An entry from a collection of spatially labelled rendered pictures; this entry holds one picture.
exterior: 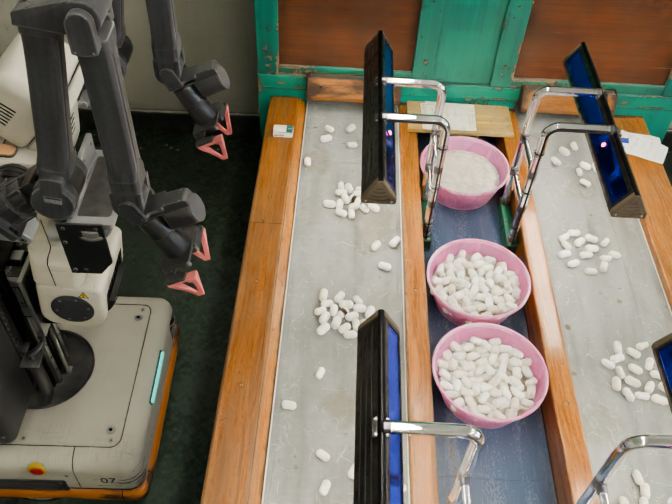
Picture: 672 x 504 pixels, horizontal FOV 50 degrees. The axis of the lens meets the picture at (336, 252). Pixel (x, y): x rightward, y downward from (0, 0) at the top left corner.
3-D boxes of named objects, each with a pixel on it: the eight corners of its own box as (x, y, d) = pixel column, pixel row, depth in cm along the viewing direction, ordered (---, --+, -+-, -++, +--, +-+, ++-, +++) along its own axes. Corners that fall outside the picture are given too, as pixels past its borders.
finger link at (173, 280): (218, 272, 150) (194, 244, 143) (214, 298, 145) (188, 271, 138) (191, 280, 152) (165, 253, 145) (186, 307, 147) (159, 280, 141)
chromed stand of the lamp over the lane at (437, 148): (362, 247, 201) (374, 118, 168) (363, 198, 214) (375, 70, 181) (429, 251, 201) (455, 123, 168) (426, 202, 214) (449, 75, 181)
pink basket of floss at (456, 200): (461, 231, 207) (467, 207, 200) (398, 182, 220) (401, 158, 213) (520, 192, 219) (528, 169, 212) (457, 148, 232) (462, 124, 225)
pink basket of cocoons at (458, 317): (447, 351, 178) (453, 329, 171) (406, 274, 195) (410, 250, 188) (541, 326, 185) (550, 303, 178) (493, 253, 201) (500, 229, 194)
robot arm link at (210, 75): (162, 52, 165) (155, 73, 159) (204, 33, 161) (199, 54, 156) (191, 91, 173) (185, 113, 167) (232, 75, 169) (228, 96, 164)
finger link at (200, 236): (222, 247, 154) (198, 219, 148) (218, 272, 149) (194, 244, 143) (196, 256, 156) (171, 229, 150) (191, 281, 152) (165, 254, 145)
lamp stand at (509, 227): (504, 255, 201) (544, 128, 168) (496, 206, 214) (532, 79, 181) (571, 259, 201) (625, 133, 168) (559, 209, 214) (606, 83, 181)
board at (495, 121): (407, 132, 222) (408, 128, 222) (406, 103, 233) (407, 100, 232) (513, 138, 222) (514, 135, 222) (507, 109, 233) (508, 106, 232)
